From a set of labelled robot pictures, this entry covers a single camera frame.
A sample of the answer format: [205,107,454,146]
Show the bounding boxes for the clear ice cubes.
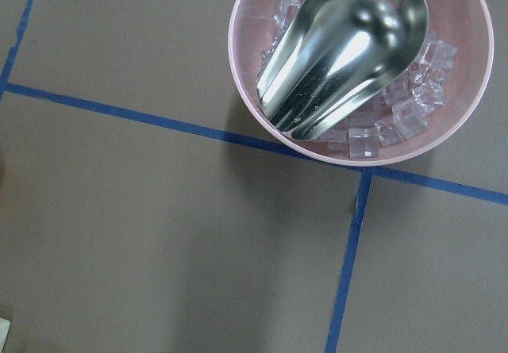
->
[266,5,460,159]

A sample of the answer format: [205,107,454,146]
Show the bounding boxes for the pink bowl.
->
[228,0,495,167]

